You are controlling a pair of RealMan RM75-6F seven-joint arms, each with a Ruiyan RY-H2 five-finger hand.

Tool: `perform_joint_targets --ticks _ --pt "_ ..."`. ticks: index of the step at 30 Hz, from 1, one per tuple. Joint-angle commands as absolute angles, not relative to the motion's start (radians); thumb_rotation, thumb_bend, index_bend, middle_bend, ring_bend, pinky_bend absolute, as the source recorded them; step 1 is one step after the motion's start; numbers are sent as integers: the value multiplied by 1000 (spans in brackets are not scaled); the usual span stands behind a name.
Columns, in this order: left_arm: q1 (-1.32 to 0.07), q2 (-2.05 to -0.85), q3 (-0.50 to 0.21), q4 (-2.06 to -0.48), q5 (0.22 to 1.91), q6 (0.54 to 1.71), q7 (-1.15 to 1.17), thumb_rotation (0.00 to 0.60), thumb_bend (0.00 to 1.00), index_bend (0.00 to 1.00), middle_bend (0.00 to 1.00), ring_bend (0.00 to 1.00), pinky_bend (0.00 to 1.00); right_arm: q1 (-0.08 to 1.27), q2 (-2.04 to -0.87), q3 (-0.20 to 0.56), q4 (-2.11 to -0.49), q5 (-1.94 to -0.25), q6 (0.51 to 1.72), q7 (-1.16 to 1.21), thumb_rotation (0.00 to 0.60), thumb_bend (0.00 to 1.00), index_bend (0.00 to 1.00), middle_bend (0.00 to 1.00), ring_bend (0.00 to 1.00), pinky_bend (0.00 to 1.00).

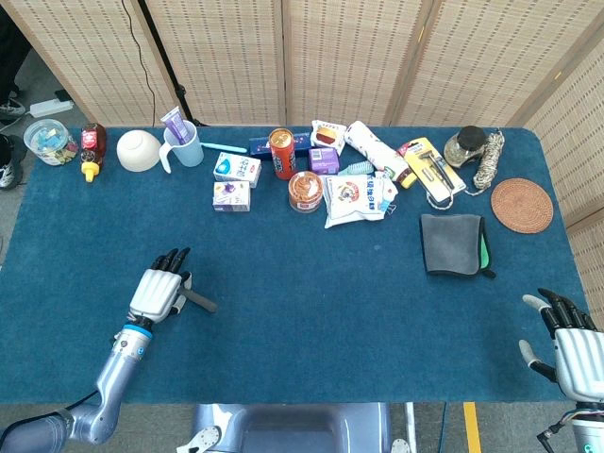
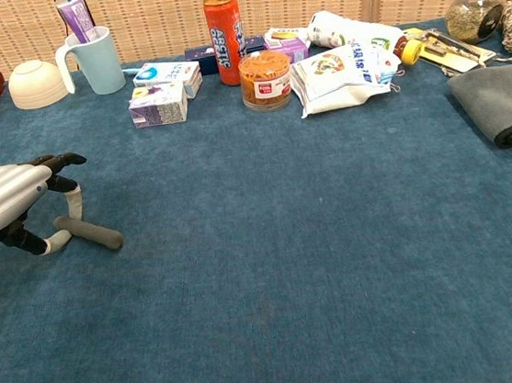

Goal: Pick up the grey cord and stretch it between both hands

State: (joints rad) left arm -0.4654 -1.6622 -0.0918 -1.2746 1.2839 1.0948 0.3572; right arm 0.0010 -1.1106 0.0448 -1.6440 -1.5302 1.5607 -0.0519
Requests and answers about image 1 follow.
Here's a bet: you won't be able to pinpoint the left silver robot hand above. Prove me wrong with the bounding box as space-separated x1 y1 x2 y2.
127 246 193 325

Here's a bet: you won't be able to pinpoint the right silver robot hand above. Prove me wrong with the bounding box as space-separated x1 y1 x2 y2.
518 288 604 405

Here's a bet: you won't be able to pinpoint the dark grey cylindrical stick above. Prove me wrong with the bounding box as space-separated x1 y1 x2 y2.
183 287 219 314

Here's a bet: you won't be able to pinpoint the bamboo folding screen panel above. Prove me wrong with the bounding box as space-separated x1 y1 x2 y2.
281 0 433 127
384 0 604 127
2 0 178 127
565 220 604 331
143 0 287 127
518 42 604 227

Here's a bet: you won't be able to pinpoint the white purple small carton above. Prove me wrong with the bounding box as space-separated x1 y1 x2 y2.
211 180 252 213

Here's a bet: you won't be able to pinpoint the cream ceramic bowl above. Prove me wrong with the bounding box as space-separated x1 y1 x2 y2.
116 129 162 173

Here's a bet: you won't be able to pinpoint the light blue plastic mug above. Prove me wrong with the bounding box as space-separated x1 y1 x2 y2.
159 119 205 175

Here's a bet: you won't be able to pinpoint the white blue milk carton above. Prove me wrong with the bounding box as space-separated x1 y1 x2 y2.
212 151 262 189

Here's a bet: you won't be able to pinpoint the blue felt table cover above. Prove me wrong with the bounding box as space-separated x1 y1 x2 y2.
0 126 604 406

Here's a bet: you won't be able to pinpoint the teal toothbrush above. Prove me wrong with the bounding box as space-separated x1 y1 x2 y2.
199 141 248 154

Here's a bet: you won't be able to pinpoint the brown syrup bottle yellow cap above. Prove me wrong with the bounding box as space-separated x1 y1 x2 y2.
79 123 108 183

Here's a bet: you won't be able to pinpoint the round woven brown coaster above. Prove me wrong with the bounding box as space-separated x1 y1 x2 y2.
490 177 555 234

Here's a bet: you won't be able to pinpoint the purple toothpaste tube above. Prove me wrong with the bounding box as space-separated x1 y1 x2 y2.
160 106 192 144

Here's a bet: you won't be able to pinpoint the grey green folded cloth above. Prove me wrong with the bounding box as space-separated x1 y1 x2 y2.
419 213 497 279

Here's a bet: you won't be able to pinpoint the white table leg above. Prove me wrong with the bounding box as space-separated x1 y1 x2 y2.
404 402 417 453

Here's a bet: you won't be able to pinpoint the dark blue flat box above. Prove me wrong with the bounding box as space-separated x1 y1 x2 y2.
248 132 312 159

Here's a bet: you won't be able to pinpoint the clear jar of colourful clips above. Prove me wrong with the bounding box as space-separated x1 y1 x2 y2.
23 119 79 167

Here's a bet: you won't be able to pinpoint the clear jar orange contents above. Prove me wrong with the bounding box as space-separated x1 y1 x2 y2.
288 171 325 214

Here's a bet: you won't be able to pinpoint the orange red drink can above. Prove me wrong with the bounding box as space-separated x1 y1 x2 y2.
268 127 298 181

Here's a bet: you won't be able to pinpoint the blue-grey robot torso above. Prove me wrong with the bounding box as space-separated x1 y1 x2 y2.
191 402 393 453

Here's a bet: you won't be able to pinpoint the white power strip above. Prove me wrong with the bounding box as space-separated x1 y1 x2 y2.
29 98 75 119

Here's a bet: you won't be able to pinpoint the small purple box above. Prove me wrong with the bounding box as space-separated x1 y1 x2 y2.
308 146 341 176

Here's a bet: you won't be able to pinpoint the white printed snack bag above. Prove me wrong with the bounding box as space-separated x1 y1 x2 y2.
323 173 400 230

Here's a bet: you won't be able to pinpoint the beige twine bundle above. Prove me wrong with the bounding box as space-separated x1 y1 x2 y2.
427 131 506 210

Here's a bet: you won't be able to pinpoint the white snack packet red cake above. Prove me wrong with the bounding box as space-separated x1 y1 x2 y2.
310 119 348 156

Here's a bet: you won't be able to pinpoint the teal comb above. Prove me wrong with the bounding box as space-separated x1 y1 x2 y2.
337 159 376 177

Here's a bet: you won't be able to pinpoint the black tripod pole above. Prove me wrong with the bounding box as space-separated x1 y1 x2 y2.
136 0 209 127

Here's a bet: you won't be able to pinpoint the glass jar black lid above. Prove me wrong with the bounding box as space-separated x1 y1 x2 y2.
444 126 488 169

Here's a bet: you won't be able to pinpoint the yellow razor blister pack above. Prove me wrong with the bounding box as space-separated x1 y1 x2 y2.
398 137 467 197

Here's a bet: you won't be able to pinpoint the small brown bottle yellow cap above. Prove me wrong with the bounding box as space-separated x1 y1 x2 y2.
394 165 418 190

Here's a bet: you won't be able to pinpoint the white floral rolled pouch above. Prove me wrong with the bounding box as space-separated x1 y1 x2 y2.
343 120 410 176

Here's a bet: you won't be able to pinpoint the person leg black trousers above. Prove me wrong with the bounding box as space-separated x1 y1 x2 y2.
0 8 29 100

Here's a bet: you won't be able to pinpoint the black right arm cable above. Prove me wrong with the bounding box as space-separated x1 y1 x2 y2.
541 409 575 453

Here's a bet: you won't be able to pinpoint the thin black hanging cable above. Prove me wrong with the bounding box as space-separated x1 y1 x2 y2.
121 0 164 126

